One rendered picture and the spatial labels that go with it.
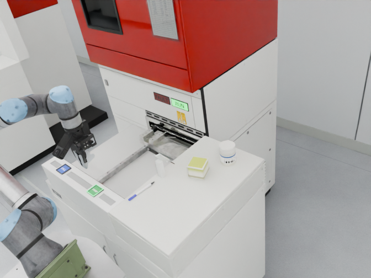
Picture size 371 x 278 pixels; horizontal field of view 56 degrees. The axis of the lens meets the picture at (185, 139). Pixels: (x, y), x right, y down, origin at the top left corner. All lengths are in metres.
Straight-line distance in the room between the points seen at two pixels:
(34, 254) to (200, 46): 1.04
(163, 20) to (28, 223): 0.95
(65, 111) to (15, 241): 0.49
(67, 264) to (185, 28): 1.01
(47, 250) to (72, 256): 0.09
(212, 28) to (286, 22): 1.47
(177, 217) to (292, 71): 2.07
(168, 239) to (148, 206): 0.20
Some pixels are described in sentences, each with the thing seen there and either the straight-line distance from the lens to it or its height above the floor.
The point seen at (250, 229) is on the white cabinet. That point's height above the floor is 0.61.
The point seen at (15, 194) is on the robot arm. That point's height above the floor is 1.10.
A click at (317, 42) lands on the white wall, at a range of 2.97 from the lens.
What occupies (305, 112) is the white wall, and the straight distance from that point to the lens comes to 3.29.
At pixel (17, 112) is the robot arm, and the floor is 1.47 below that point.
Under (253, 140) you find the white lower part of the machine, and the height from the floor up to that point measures 0.66.
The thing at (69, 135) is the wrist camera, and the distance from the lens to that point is 1.41.
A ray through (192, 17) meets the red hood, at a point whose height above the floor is 1.55.
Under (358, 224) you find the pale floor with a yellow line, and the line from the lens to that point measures 2.69.
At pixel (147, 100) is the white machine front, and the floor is 1.05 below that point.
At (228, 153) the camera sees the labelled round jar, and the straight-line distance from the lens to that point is 1.51.
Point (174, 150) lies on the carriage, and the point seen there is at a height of 0.88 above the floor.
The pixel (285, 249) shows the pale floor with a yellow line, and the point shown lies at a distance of 2.48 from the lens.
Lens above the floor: 1.99
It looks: 36 degrees down
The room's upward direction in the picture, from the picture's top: 9 degrees counter-clockwise
